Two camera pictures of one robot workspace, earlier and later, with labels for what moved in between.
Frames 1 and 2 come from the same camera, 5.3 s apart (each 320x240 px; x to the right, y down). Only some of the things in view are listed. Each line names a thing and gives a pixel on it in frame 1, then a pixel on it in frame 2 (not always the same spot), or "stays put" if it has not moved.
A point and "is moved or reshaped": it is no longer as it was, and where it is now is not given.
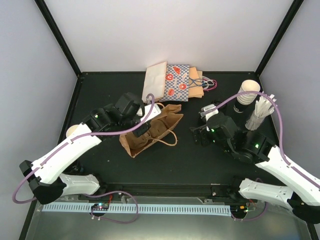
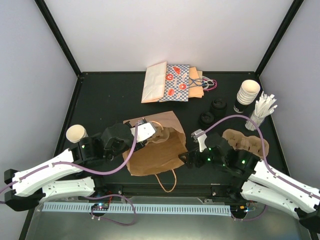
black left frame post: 55,29 stays put
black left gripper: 138,132 -> 142,144
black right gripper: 197,131 -> 189,154
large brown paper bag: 170,116 is moved or reshaped
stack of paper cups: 244,102 stays put
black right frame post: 288,21 stays put
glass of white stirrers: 264,106 stays put
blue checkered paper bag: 176,86 stays put
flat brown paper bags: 195,83 stays put
